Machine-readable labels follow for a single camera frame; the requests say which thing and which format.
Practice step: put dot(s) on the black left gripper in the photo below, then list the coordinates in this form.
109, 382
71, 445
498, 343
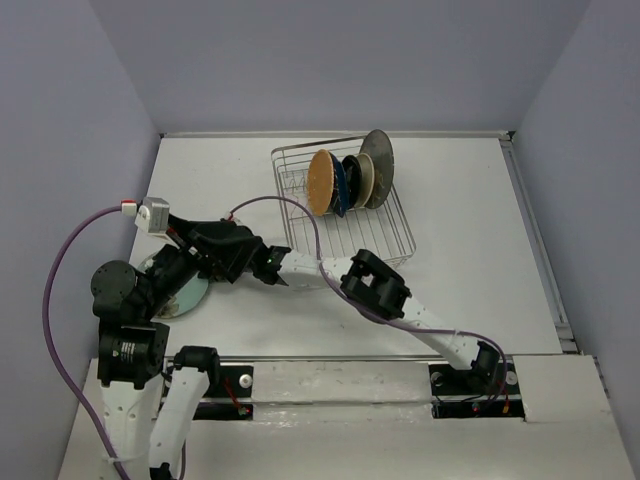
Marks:
184, 229

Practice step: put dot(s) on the mint green flower plate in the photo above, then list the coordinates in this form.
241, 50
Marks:
185, 300

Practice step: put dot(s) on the orange woven round plate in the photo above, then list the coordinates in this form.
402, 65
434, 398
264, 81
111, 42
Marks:
320, 182

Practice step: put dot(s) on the dark blue glazed plate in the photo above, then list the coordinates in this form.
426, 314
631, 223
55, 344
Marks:
340, 202

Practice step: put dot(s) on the glossy black plate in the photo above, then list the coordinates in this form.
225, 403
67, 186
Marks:
353, 175

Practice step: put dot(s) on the cream plate with black patch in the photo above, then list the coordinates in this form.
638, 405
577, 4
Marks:
367, 179

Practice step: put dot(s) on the grey reindeer pattern plate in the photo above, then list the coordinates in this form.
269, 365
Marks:
378, 147

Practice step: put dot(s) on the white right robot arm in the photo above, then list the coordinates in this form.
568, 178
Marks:
364, 281

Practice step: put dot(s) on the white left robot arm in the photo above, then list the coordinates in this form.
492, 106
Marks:
147, 415

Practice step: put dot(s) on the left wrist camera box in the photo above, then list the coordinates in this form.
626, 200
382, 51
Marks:
152, 216

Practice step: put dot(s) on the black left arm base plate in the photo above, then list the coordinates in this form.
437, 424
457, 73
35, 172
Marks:
229, 395

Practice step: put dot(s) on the metal wire dish rack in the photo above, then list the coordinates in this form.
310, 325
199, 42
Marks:
384, 231

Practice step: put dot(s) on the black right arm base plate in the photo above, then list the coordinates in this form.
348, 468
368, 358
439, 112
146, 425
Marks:
454, 398

